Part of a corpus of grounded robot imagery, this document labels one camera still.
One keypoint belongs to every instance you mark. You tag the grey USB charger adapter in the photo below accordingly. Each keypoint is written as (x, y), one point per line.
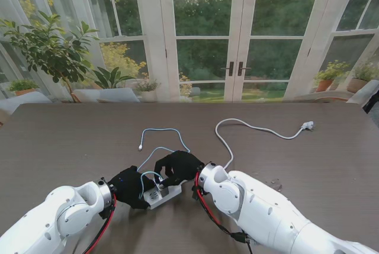
(163, 189)

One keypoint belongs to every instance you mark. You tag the printed garden window backdrop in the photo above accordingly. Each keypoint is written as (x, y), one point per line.
(189, 35)

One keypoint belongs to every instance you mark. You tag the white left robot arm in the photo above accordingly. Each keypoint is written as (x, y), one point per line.
(53, 218)

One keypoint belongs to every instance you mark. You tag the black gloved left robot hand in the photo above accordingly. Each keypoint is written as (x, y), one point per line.
(130, 189)

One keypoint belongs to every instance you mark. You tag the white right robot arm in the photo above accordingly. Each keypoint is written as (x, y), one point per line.
(266, 212)

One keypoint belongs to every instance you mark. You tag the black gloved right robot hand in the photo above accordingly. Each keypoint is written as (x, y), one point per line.
(183, 165)

